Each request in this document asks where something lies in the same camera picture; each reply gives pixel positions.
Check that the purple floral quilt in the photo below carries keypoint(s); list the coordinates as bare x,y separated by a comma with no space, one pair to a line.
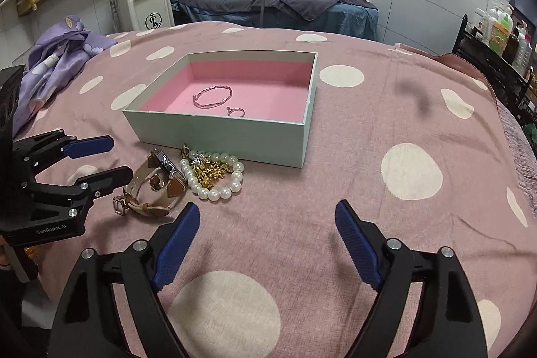
63,52

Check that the group of toiletry bottles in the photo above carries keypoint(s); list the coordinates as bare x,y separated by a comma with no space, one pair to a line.
501,33

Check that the blue massage bed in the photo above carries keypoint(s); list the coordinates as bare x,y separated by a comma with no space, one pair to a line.
352,22

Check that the pale green box pink lining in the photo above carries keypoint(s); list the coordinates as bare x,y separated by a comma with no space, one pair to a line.
218,135

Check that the black metal rack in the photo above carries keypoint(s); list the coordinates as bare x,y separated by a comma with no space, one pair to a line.
491,64

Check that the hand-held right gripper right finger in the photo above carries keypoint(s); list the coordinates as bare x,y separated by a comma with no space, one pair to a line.
356,244

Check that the pink polka dot blanket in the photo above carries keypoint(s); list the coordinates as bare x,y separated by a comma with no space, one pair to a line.
335,173

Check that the grey textured blanket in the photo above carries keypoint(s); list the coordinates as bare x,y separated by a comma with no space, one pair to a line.
520,140

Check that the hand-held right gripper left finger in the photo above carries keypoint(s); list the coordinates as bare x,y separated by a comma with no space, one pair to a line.
176,249

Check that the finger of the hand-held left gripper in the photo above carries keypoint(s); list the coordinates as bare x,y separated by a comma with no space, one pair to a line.
90,146
109,177

